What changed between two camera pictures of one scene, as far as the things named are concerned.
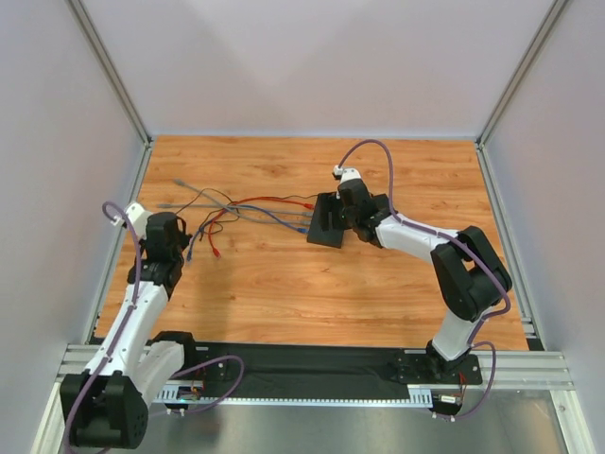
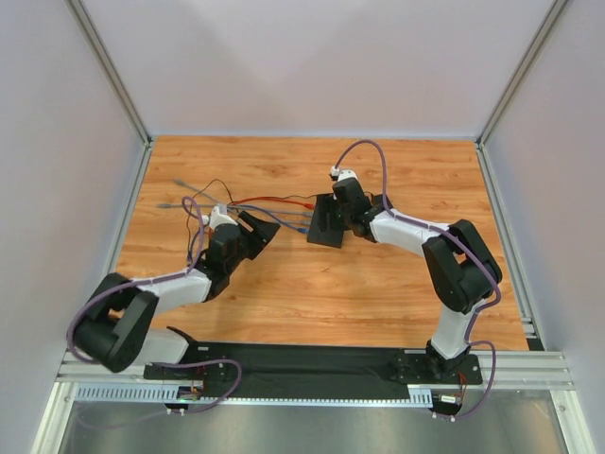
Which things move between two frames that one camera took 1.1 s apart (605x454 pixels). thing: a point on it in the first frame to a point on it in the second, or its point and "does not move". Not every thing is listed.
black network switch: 326,226 does not move
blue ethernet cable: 224,212 does not move
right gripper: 342,214 does not move
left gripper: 165,239 to 247,235
